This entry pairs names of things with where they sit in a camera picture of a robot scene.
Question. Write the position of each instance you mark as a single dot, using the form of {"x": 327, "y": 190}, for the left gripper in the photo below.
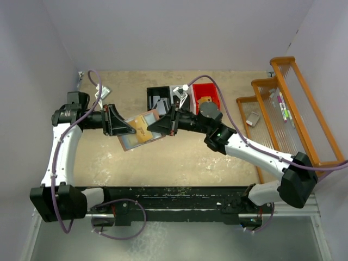
{"x": 113, "y": 123}

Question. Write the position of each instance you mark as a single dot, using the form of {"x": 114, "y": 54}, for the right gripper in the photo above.
{"x": 168, "y": 124}

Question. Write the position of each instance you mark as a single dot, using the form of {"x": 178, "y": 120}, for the orange credit card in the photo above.
{"x": 142, "y": 134}

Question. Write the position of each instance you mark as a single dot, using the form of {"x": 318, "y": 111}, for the pink leather card holder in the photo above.
{"x": 150, "y": 117}

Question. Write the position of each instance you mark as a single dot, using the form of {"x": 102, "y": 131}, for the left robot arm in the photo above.
{"x": 65, "y": 155}

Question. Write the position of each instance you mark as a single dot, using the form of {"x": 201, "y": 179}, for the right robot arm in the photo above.
{"x": 295, "y": 179}

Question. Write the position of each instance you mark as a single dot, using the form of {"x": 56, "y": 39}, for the grey cards in black bin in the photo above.
{"x": 160, "y": 104}

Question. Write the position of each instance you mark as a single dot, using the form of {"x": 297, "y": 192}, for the orange cards in red bin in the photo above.
{"x": 204, "y": 99}

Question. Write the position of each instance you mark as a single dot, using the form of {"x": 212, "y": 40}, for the black plastic bin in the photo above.
{"x": 163, "y": 91}

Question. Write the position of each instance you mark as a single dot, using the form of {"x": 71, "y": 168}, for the white plastic bin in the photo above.
{"x": 189, "y": 103}

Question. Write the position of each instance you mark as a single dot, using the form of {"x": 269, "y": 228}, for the red plastic bin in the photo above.
{"x": 204, "y": 89}

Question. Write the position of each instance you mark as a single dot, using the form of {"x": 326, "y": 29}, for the small grey red box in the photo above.
{"x": 252, "y": 119}

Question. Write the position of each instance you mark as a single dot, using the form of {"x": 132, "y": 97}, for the orange wooden tiered rack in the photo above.
{"x": 311, "y": 134}

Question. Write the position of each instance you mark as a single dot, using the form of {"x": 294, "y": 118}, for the purple marker pen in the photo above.
{"x": 282, "y": 108}

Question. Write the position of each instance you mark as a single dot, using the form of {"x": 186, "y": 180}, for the green marker pen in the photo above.
{"x": 289, "y": 116}

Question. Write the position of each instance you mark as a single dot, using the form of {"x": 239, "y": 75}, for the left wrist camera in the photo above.
{"x": 104, "y": 92}

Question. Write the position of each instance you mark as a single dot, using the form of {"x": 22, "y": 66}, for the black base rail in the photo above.
{"x": 164, "y": 204}

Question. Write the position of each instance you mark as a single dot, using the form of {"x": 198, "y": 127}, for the aluminium frame rail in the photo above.
{"x": 188, "y": 204}

